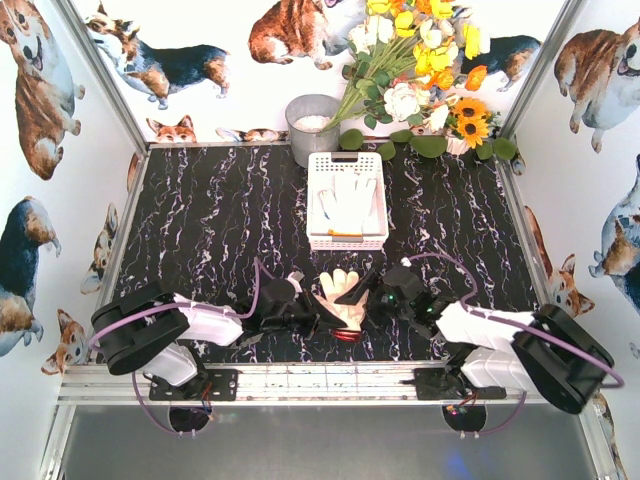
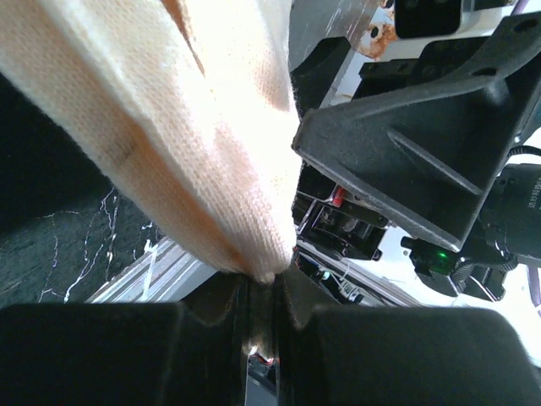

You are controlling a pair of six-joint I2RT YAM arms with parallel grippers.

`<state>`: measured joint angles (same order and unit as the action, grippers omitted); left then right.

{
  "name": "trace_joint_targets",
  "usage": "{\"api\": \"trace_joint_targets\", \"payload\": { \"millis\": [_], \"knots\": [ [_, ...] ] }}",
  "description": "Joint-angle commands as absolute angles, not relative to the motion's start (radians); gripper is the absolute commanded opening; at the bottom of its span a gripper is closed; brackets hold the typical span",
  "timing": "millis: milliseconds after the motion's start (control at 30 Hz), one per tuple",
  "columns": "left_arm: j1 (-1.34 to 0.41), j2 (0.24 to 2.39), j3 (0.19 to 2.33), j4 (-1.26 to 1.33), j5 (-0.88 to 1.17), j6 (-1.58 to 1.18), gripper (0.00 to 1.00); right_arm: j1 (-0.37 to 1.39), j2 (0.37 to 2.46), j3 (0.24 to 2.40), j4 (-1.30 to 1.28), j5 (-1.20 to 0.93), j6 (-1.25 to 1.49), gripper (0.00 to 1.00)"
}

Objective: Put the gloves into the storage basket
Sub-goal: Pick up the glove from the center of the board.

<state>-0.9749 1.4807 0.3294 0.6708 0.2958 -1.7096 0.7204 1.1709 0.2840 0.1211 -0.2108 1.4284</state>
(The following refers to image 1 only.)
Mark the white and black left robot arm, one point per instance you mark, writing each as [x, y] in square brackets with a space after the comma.
[142, 330]

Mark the aluminium front rail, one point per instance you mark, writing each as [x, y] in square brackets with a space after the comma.
[359, 383]

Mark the white plastic storage basket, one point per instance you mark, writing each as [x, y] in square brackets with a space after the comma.
[321, 169]

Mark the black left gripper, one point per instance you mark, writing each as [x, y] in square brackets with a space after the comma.
[304, 310]

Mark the yellow dotted glove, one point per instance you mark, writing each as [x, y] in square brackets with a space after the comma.
[354, 196]

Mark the plain white cotton glove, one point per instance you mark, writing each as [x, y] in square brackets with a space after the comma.
[347, 335]

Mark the grey metal bucket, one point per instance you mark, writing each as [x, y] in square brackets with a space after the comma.
[309, 118]

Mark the artificial flower bouquet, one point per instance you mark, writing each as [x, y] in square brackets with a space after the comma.
[419, 63]

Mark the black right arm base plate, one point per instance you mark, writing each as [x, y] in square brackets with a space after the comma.
[440, 384]

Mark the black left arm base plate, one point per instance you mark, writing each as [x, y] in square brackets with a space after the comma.
[212, 384]

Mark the blue dotted white glove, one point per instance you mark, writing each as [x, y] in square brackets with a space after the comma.
[328, 203]

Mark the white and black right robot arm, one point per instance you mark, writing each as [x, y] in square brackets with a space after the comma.
[545, 352]

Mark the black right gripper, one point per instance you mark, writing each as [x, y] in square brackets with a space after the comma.
[375, 293]

